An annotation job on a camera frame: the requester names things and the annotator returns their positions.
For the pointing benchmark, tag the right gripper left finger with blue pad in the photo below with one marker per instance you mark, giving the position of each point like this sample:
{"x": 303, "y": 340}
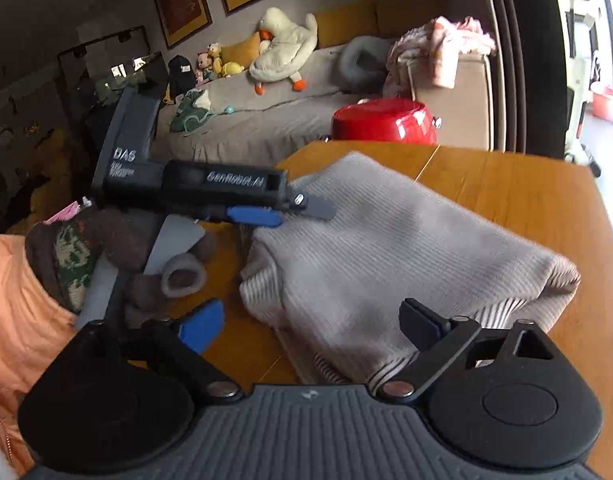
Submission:
{"x": 173, "y": 348}

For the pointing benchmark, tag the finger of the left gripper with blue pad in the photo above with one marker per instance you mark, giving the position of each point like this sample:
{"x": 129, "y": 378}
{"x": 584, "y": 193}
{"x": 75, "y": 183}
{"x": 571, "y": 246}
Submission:
{"x": 245, "y": 215}

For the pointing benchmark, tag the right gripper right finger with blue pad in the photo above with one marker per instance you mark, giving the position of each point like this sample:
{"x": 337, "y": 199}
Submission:
{"x": 439, "y": 341}

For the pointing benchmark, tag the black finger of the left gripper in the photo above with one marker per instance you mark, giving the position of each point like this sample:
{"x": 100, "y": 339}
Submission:
{"x": 311, "y": 206}

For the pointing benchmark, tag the grey striped knit sweater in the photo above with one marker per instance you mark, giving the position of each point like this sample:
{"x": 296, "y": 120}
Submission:
{"x": 332, "y": 289}

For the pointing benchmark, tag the pink blanket on sofa arm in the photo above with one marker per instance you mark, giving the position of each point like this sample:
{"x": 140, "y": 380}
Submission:
{"x": 439, "y": 43}

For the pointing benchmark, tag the green white plush toy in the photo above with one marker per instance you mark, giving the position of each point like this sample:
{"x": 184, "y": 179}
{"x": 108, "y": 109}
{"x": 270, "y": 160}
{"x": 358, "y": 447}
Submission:
{"x": 193, "y": 112}

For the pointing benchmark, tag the brown knitted garment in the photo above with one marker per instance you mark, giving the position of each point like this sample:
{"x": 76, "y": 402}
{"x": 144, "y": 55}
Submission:
{"x": 64, "y": 254}

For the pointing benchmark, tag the glass fish tank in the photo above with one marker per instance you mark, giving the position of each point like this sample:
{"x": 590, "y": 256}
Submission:
{"x": 95, "y": 73}

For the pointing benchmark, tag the black cap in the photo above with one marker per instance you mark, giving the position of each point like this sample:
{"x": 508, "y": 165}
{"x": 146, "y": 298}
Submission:
{"x": 182, "y": 76}

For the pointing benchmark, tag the small yellow doll toys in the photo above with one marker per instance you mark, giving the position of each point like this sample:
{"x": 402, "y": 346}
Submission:
{"x": 210, "y": 66}

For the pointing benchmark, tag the grey fabric sofa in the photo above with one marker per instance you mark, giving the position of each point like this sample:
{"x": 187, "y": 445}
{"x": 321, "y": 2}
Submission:
{"x": 263, "y": 130}

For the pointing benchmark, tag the grey neck pillow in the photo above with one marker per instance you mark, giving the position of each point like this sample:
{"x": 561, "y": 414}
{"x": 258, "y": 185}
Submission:
{"x": 361, "y": 65}

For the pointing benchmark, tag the white duck plush toy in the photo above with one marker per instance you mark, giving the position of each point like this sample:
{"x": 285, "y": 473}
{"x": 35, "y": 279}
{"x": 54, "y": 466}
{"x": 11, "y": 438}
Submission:
{"x": 285, "y": 47}

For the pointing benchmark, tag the orange garment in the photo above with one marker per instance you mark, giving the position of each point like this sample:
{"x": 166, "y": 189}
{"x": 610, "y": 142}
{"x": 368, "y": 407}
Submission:
{"x": 34, "y": 328}

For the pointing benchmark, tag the yellow sofa cushion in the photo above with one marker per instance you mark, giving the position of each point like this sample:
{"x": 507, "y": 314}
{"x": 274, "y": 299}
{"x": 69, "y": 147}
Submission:
{"x": 339, "y": 26}

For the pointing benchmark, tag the pink plastic bucket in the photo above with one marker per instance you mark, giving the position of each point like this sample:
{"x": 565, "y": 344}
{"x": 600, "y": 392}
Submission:
{"x": 602, "y": 101}

